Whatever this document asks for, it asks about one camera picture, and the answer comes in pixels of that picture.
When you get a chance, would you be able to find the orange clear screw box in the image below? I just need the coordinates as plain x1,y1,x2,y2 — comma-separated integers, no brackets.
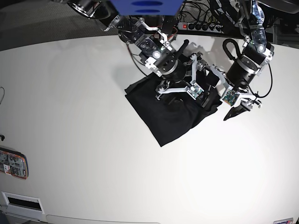
0,147,29,180

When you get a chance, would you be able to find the white table cable slot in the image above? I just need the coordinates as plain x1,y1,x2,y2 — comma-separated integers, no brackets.
1,191,45,214

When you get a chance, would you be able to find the black cable bundle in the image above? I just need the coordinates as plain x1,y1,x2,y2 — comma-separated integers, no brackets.
128,0,241,35

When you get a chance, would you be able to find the white power strip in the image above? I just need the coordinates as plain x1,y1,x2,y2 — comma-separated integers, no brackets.
177,22,224,34

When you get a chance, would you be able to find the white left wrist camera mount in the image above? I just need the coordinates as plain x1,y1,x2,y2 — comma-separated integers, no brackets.
210,64,262,111

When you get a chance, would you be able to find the blue plastic bin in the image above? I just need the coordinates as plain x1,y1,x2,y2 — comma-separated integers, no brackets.
111,0,183,15

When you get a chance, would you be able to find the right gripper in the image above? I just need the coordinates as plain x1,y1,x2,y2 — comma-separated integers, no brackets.
161,59,192,83

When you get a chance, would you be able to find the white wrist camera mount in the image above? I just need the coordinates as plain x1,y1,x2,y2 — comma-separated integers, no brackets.
210,64,262,111
156,53,206,101

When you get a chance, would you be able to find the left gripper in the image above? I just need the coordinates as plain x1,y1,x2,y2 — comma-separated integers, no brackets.
201,58,258,121

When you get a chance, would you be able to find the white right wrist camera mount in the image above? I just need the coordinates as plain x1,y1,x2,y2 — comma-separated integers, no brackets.
156,53,206,101

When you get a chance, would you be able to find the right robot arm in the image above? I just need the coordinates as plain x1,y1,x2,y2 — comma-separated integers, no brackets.
67,0,189,82

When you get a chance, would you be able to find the black T-shirt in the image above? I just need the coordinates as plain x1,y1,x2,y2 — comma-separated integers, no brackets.
125,71,222,146

